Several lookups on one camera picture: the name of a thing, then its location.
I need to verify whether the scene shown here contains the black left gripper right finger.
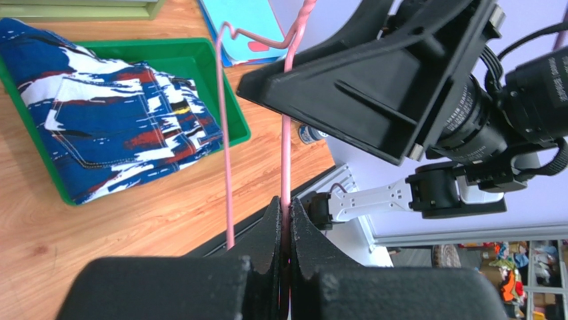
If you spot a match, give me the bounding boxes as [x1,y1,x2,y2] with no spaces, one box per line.
[289,199,507,319]

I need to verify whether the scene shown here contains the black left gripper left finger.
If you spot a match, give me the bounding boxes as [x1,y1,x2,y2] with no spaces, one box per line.
[57,197,281,319]

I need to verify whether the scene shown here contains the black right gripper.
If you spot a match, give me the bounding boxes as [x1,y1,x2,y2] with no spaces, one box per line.
[237,1,506,165]

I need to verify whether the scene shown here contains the pink wire hanger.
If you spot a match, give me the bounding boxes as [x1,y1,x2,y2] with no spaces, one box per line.
[215,0,318,249]

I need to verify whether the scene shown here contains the blue white patterned trousers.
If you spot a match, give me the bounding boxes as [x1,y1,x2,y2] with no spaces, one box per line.
[0,17,223,205]

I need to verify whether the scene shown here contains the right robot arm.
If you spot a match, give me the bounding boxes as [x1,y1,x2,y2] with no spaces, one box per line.
[237,1,567,230]

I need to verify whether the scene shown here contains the small blue white can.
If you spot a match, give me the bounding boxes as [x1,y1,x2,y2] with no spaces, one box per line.
[298,125,328,145]

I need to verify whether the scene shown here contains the light blue cutting board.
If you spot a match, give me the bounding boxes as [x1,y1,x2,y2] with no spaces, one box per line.
[198,0,287,67]

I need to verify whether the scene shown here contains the green plastic tray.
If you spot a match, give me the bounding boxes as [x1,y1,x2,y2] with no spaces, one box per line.
[0,37,252,207]

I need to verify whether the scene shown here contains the green mini drawer chest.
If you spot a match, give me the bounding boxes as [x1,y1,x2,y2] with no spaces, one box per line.
[1,0,165,22]

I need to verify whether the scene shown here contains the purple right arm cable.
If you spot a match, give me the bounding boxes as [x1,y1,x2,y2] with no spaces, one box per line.
[552,9,568,52]

